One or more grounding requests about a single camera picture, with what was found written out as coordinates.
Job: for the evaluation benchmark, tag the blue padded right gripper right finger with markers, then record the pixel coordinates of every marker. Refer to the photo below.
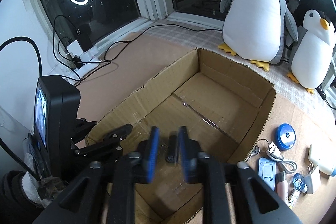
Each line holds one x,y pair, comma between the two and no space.
192,157

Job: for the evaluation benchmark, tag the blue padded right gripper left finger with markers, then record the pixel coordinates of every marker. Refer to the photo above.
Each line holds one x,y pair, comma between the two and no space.
143,166

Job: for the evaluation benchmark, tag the black cylinder tube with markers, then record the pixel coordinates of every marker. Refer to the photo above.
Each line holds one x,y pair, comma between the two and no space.
172,149

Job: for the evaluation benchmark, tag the keys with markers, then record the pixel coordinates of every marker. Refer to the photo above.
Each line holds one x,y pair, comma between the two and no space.
259,147

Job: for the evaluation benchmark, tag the light blue phone stand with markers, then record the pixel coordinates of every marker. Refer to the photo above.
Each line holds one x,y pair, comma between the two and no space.
267,171

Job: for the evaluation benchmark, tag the blue round tape measure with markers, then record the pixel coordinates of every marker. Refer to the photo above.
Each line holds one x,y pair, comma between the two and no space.
284,137

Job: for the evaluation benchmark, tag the pink small bottle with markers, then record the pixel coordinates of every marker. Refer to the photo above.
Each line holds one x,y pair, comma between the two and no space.
282,186

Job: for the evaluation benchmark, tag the white usb charger block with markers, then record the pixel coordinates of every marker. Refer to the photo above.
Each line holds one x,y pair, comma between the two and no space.
312,179

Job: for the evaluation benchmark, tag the white lotion bottle blue cap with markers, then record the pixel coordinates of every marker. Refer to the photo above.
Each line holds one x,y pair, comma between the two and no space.
323,157

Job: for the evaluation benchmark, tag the white gloved left hand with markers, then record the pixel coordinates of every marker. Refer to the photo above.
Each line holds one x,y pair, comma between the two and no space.
30,189

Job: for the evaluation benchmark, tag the open cardboard box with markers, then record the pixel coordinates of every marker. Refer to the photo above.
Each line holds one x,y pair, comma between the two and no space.
224,106

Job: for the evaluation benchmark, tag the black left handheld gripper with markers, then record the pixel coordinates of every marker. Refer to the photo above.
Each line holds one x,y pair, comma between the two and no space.
92,145

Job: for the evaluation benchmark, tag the orange beige table mat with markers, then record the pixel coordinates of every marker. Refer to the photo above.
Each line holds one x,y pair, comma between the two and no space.
147,56

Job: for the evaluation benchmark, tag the white power strip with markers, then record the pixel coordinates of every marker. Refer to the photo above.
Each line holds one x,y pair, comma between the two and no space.
84,61

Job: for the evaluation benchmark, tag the large plush penguin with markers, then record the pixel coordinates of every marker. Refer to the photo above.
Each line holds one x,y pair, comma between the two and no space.
255,30

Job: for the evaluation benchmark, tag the small plush penguin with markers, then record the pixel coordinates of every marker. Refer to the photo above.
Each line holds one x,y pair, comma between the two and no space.
312,54

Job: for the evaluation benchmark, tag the black phone on mount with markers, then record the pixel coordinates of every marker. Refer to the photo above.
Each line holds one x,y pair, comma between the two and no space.
55,113

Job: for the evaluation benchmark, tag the black inline cable switch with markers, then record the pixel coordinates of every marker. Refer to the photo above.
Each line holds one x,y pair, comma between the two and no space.
321,92

